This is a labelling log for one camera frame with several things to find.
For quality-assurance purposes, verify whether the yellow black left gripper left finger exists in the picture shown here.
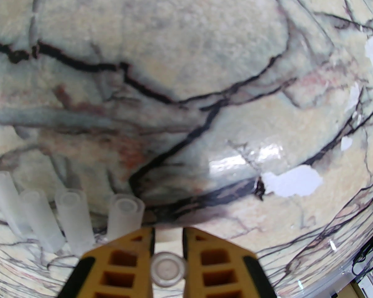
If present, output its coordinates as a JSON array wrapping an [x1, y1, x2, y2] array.
[[58, 227, 156, 298]]

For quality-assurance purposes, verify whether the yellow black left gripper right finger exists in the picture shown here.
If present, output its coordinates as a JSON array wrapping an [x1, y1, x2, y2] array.
[[183, 227, 279, 298]]

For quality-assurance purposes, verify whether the clear plastic pen cap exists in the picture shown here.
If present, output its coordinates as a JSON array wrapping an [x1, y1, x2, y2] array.
[[0, 171, 31, 238], [54, 189, 95, 257], [19, 189, 66, 253], [151, 252, 187, 288], [107, 194, 145, 241]]

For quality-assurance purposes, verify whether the black cable bundle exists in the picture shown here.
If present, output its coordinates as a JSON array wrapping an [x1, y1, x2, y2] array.
[[351, 235, 373, 278]]

